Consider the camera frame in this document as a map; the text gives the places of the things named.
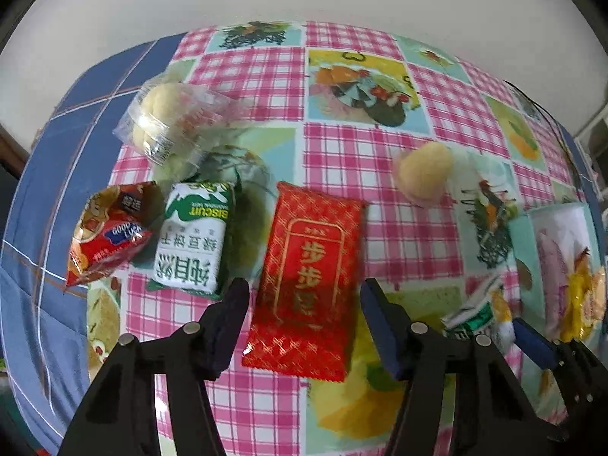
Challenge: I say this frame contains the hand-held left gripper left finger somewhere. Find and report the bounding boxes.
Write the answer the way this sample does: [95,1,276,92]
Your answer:
[57,277,251,456]

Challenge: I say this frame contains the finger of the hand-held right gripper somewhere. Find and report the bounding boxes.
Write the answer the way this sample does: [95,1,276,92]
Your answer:
[512,317,608,433]

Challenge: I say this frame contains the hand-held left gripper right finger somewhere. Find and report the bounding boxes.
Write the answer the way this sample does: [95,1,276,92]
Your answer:
[360,278,571,456]

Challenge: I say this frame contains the green white biscuit packet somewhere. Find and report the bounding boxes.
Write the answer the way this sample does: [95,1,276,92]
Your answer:
[146,181,238,301]
[442,273,516,347]

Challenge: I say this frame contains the yellow snack packet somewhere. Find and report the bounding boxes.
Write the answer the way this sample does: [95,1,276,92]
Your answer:
[567,266,608,343]

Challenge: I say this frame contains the pink snack packet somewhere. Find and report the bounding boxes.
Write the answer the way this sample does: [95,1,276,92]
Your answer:
[534,218,594,338]

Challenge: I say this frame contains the red gold patterned packet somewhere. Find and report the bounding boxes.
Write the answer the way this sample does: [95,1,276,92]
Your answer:
[241,181,369,383]

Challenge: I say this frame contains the red picture snack packet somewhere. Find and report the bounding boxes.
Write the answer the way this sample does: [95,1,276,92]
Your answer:
[64,181,165,288]

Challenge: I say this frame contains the yellow pastry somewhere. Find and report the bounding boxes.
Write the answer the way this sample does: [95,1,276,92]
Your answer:
[392,141,471,207]

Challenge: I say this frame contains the clear pack of round pastries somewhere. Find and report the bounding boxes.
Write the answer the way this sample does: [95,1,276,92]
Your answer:
[113,81,248,169]

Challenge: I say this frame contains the pink checkered fruit tablecloth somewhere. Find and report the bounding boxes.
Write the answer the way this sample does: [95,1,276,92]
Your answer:
[85,20,594,456]

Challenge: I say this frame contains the white chair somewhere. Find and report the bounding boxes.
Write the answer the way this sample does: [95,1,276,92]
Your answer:
[577,104,608,162]

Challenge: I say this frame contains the black cable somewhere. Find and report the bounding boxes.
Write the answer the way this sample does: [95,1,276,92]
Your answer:
[503,81,590,186]

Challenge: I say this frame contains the brown wooden frame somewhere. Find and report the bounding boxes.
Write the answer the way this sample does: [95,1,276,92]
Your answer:
[0,123,30,176]

